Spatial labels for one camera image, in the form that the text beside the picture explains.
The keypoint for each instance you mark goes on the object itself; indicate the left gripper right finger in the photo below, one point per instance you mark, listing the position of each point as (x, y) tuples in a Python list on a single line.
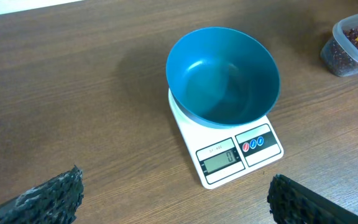
[(291, 202)]

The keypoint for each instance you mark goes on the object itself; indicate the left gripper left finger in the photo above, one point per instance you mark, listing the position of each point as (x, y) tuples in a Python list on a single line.
[(54, 201)]

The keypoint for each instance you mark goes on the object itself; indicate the white digital kitchen scale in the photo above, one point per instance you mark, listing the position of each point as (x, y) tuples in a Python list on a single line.
[(223, 153)]

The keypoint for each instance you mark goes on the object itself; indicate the blue plastic bowl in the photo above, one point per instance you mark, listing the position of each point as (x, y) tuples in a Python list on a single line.
[(223, 76)]

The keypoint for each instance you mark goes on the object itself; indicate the clear plastic container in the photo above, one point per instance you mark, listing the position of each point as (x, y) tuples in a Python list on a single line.
[(339, 27)]

